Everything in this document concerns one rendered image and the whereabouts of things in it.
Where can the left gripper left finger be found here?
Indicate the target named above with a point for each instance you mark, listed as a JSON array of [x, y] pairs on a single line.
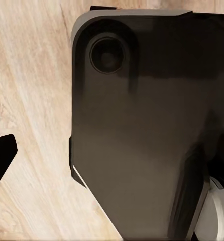
[[8, 150]]

